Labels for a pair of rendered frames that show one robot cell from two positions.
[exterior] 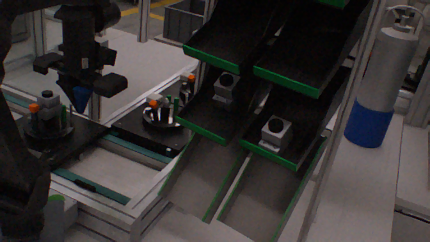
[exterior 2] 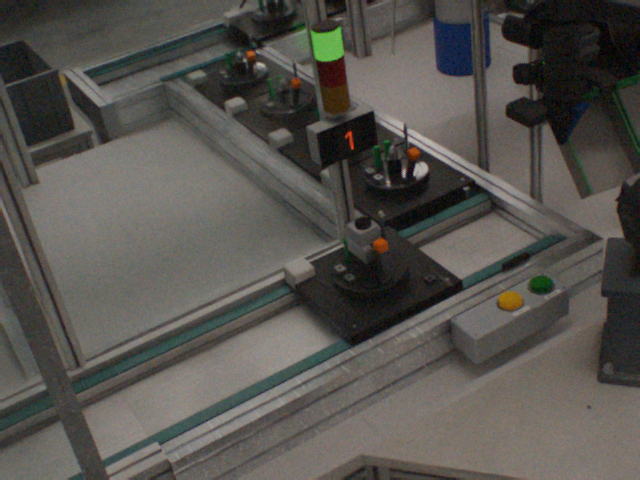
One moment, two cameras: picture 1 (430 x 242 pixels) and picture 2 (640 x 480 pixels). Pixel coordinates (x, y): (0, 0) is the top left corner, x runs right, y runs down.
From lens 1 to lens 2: 154 cm
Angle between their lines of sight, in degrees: 38
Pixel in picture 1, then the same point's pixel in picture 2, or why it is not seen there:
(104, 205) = (557, 254)
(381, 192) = not seen: hidden behind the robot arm
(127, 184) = (499, 245)
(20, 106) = (252, 313)
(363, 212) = not seen: hidden behind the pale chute
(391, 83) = not seen: outside the picture
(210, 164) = (583, 133)
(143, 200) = (557, 225)
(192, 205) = (610, 178)
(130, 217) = (586, 238)
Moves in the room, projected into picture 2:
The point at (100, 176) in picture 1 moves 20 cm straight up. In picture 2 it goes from (470, 264) to (465, 175)
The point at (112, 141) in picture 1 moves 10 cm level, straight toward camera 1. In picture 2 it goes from (412, 234) to (460, 240)
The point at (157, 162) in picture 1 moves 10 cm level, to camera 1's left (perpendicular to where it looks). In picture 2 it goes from (474, 209) to (447, 233)
